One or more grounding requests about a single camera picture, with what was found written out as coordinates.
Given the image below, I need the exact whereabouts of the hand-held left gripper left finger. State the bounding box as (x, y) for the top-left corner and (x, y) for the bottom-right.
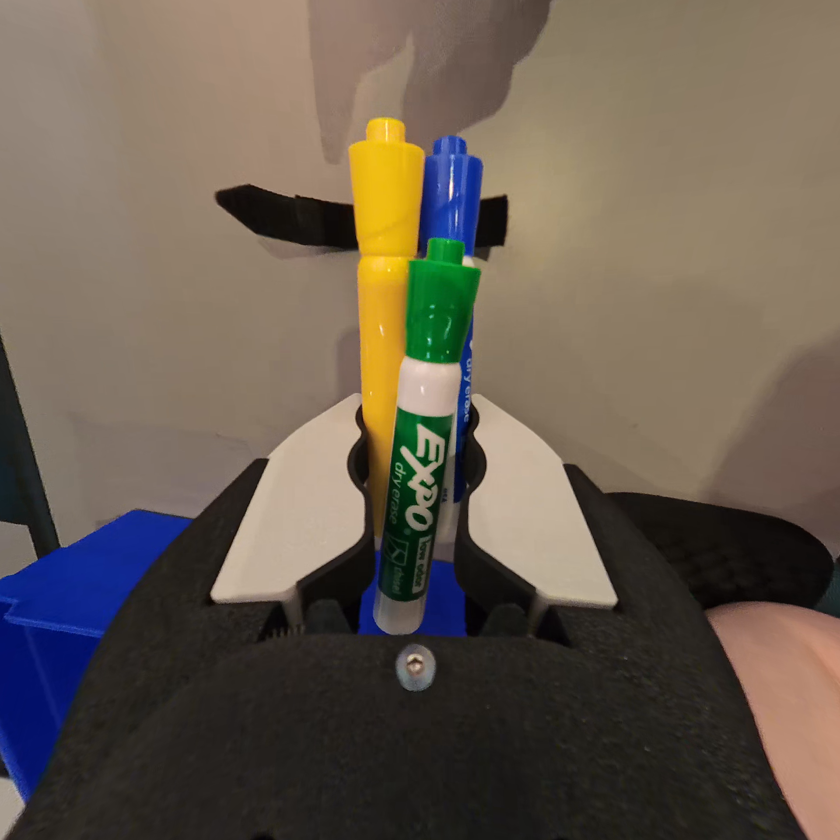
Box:
(209, 394), (378, 636)

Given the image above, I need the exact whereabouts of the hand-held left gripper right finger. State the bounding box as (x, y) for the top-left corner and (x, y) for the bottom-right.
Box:
(453, 394), (619, 636)

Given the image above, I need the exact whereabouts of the green dry erase marker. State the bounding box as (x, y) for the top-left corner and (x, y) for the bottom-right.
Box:
(373, 238), (482, 636)

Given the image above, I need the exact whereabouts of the yellow highlighter marker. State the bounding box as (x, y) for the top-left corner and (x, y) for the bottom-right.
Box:
(348, 118), (426, 549)

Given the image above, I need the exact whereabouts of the black hook-and-loop strap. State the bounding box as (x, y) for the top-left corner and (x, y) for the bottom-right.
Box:
(214, 185), (509, 252)

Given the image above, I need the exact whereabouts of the blue dry erase marker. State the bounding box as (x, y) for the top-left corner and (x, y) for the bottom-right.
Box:
(423, 136), (485, 526)

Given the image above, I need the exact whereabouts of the person's left forearm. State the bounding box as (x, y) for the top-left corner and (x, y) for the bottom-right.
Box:
(705, 600), (840, 840)

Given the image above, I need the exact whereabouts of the black elbow rest pad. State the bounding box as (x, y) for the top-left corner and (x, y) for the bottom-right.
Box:
(607, 492), (834, 611)

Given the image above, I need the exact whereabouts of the large blue plastic bin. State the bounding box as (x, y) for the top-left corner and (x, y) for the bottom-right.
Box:
(0, 511), (468, 805)

